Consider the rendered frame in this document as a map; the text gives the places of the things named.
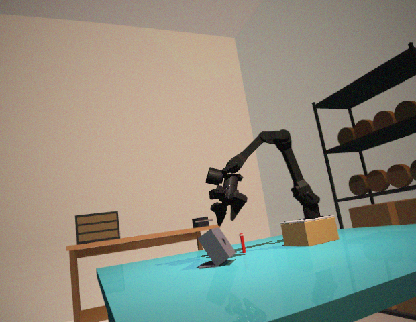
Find dark grey square panel with hole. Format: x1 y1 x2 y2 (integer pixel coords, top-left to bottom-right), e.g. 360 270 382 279
197 227 236 269

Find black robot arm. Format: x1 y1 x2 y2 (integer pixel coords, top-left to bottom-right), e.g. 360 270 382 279
205 129 323 219

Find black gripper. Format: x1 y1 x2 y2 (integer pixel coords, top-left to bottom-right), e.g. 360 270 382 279
210 184 248 227

